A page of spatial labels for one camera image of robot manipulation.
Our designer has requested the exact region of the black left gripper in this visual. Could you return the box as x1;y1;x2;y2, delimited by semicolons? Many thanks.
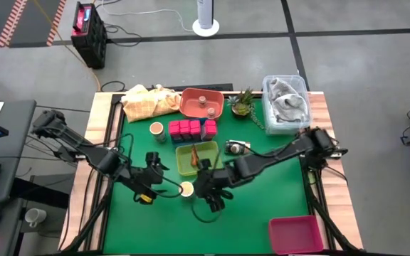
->
128;165;184;206

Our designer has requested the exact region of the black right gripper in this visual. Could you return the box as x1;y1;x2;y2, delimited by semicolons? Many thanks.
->
191;166;235;200

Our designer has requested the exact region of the brown taco seasoning pouch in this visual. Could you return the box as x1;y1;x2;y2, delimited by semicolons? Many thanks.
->
189;144;201;168

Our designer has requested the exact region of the smoked paprika tin red lid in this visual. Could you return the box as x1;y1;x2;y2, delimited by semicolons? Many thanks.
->
189;119;201;141
179;119;191;142
169;120;181;142
200;119;219;142

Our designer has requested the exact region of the yellow green plastic bin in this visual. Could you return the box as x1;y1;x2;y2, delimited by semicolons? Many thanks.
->
175;140;224;178

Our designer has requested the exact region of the orange plastic bin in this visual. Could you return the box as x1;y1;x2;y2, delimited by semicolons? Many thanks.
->
179;87;226;120

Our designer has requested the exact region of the succulent plant in black pot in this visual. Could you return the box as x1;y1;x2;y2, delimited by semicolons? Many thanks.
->
227;87;260;119

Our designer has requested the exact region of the yellow checked cloth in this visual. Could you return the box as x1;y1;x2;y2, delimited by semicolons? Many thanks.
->
120;84;182;124

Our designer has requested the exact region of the clear plastic storage box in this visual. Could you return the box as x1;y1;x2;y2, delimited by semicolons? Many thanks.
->
261;74;313;137

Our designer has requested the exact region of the pink plastic bin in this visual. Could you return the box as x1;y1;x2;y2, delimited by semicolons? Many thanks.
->
268;214;325;256

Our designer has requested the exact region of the grey cloth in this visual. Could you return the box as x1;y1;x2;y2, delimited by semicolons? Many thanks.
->
268;77;310;124

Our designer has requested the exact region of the white mug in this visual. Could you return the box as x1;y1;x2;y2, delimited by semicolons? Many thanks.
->
24;208;48;229

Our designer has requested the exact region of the grey desk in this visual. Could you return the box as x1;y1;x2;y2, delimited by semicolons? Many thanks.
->
0;99;37;256

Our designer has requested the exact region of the black crate red top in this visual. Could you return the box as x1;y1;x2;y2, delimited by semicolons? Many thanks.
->
70;1;108;70

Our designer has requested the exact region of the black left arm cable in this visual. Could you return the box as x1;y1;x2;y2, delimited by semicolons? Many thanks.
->
117;133;184;199

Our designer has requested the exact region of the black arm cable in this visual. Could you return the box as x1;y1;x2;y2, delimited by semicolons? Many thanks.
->
117;133;184;199
190;198;224;224

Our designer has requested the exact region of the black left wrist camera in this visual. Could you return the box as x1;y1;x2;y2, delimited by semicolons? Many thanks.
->
144;151;171;172

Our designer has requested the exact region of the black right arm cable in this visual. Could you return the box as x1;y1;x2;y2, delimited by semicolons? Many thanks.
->
190;198;224;224

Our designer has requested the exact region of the black table frame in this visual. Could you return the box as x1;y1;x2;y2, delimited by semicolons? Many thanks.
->
58;83;364;256

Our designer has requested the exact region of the string of beads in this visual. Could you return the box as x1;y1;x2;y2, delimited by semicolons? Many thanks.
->
249;106;267;131

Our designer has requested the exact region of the black looped floor cable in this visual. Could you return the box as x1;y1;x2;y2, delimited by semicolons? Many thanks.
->
100;80;127;93

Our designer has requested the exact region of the thin black floor cable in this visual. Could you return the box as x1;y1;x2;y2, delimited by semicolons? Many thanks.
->
36;104;93;114

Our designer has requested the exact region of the orange yellow cord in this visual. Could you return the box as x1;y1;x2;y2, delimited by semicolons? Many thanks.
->
33;0;102;92

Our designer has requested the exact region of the white floor cable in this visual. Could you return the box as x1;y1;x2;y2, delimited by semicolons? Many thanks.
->
98;0;196;33

